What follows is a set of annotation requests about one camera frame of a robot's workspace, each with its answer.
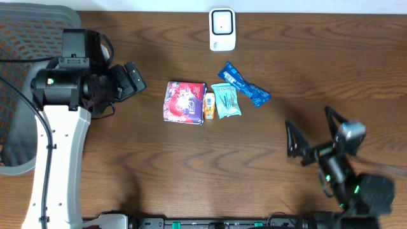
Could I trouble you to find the small orange box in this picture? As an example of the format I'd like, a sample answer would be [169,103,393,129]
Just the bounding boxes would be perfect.
[203,92,216,120]

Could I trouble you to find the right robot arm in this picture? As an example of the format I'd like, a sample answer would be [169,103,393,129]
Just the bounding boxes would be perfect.
[285,106,395,228]

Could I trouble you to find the teal snack packet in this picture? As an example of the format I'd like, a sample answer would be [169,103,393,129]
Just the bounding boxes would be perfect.
[211,83,242,119]

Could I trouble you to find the grey plastic mesh basket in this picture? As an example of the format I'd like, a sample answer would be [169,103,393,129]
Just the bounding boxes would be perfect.
[1,3,81,176]

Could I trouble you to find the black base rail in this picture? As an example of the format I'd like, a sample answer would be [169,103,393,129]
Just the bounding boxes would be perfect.
[82,212,319,229]

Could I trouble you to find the blue cookie packet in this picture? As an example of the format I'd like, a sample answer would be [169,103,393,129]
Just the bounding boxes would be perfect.
[218,62,272,108]

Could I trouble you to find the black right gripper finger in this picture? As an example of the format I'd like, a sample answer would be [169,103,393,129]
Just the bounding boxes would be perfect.
[324,106,348,140]
[285,120,310,158]

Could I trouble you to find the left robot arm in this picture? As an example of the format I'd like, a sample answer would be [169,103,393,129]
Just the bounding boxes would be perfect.
[22,29,147,228]

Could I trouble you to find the red purple snack packet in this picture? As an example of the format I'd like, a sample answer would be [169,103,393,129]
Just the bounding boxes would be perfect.
[163,81,207,125]

